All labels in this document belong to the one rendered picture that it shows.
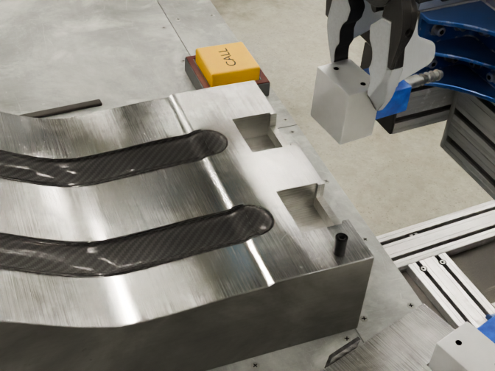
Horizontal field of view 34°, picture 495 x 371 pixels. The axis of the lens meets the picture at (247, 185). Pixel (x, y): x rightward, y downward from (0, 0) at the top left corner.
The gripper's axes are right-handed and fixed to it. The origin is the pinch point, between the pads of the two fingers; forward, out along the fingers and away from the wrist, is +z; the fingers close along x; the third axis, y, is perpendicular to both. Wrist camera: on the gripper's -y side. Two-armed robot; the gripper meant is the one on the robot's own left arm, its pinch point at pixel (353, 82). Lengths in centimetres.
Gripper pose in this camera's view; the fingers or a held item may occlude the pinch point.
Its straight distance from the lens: 72.8
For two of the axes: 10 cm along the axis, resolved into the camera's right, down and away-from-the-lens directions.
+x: -4.9, -6.0, 6.4
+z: -0.6, 7.5, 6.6
